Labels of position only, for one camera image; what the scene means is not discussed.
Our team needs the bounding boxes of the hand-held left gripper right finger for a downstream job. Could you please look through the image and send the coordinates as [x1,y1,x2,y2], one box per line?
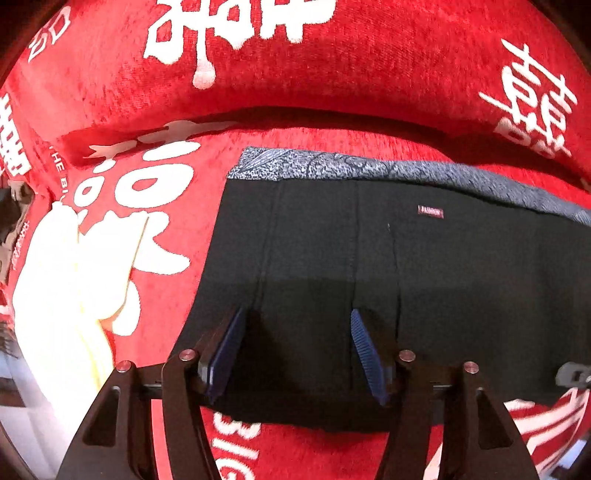
[349,307,541,480]

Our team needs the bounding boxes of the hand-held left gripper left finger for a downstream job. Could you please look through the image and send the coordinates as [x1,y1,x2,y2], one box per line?
[55,305,248,480]

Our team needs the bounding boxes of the black pants with grey lining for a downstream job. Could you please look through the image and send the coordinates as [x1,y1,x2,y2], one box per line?
[173,147,591,435]

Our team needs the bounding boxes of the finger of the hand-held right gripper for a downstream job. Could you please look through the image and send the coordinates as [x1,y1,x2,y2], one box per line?
[555,361,591,388]

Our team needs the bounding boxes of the cream cloth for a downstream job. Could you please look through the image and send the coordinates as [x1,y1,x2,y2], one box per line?
[11,200,149,402]

